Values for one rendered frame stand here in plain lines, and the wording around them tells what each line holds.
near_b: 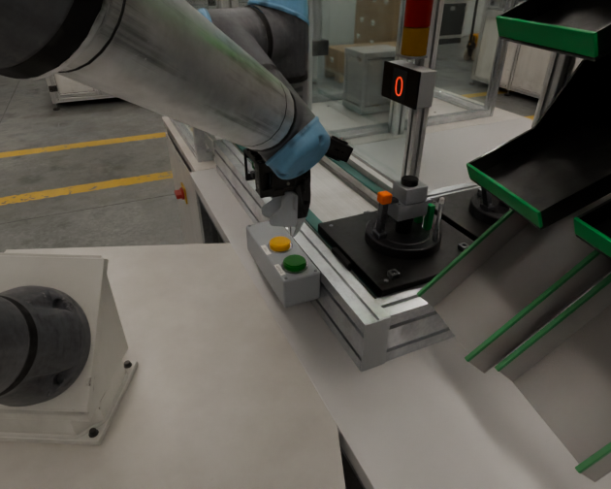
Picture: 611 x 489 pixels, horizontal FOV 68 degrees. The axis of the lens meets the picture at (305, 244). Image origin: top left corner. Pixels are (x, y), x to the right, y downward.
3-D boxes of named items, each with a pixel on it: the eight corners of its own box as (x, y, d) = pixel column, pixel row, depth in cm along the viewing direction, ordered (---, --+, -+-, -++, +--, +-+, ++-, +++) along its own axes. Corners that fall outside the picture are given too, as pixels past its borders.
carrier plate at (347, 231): (381, 300, 73) (382, 290, 72) (317, 232, 92) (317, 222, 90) (494, 265, 81) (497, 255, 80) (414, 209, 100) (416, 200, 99)
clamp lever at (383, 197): (378, 234, 81) (383, 196, 77) (371, 229, 82) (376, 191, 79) (395, 231, 82) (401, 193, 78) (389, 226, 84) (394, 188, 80)
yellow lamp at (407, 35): (410, 57, 86) (413, 28, 83) (395, 52, 90) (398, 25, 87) (431, 55, 88) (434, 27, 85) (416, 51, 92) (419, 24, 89)
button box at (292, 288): (284, 309, 79) (283, 280, 76) (246, 249, 95) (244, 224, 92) (320, 298, 81) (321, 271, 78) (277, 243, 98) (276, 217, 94)
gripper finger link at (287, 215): (266, 242, 75) (263, 190, 70) (299, 234, 77) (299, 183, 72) (273, 250, 72) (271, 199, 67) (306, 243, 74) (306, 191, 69)
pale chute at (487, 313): (484, 374, 55) (466, 361, 53) (433, 307, 66) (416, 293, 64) (685, 212, 49) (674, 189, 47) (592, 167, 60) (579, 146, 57)
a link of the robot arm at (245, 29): (222, 71, 45) (299, 56, 52) (164, -7, 47) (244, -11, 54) (204, 123, 52) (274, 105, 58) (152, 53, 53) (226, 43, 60)
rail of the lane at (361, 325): (361, 372, 72) (366, 320, 66) (216, 171, 141) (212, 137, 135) (390, 361, 74) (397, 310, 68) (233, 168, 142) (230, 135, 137)
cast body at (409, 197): (397, 222, 80) (401, 186, 76) (383, 211, 83) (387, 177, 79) (435, 212, 83) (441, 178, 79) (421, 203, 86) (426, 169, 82)
